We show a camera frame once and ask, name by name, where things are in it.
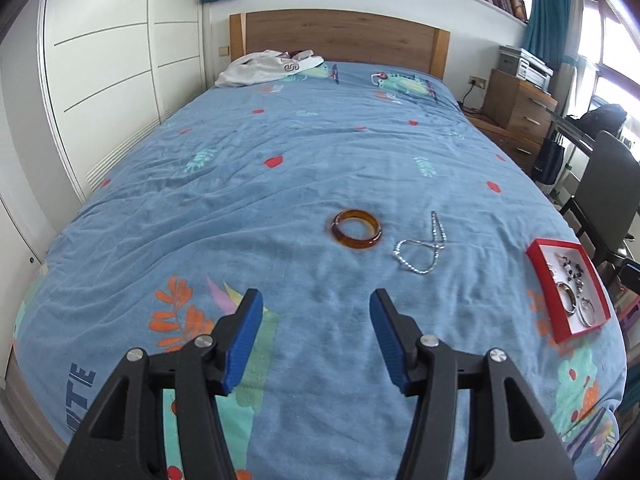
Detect thin silver bangle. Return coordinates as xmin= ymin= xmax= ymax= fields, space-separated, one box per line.
xmin=577 ymin=297 xmax=597 ymax=327

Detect dark grey chair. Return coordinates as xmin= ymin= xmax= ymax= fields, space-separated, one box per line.
xmin=560 ymin=130 xmax=639 ymax=266

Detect amber resin bangle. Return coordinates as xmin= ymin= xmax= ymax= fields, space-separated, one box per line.
xmin=330 ymin=209 xmax=383 ymax=249

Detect white printer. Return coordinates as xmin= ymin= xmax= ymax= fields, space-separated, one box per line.
xmin=497 ymin=46 xmax=553 ymax=92

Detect glass top desk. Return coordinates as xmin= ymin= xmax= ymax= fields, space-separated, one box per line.
xmin=548 ymin=104 xmax=627 ymax=156

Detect red jewelry box tray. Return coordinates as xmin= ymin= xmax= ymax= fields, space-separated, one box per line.
xmin=526 ymin=238 xmax=611 ymax=344

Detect silver metal wristwatch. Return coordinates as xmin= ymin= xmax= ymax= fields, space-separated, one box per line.
xmin=568 ymin=273 xmax=585 ymax=297

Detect dark blue hanging bag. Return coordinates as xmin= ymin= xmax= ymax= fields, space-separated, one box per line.
xmin=530 ymin=138 xmax=565 ymax=185

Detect teal curtain right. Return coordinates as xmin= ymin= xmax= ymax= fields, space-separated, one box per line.
xmin=522 ymin=0 xmax=584 ymax=72

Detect wall power socket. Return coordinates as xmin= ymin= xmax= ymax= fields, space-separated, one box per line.
xmin=468 ymin=76 xmax=487 ymax=89

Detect dark beaded bracelet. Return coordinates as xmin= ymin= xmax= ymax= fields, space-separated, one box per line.
xmin=552 ymin=253 xmax=586 ymax=281

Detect blue patterned bedspread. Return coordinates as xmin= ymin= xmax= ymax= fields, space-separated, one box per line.
xmin=15 ymin=62 xmax=626 ymax=479

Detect wooden headboard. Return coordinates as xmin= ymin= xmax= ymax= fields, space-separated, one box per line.
xmin=229 ymin=9 xmax=450 ymax=79

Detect white printed garment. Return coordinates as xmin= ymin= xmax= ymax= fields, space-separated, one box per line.
xmin=215 ymin=50 xmax=324 ymax=88

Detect wooden drawer cabinet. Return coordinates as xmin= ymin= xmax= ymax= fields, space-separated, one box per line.
xmin=482 ymin=68 xmax=556 ymax=143

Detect white wardrobe doors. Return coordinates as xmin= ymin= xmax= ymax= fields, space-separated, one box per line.
xmin=38 ymin=0 xmax=205 ymax=200

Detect black backpack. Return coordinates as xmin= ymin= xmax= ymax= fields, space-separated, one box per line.
xmin=577 ymin=104 xmax=627 ymax=139

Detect silver chain necklace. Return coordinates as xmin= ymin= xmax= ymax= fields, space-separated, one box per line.
xmin=391 ymin=210 xmax=449 ymax=276

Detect low wooden nightstand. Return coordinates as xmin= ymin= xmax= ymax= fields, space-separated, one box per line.
xmin=465 ymin=114 xmax=542 ymax=177

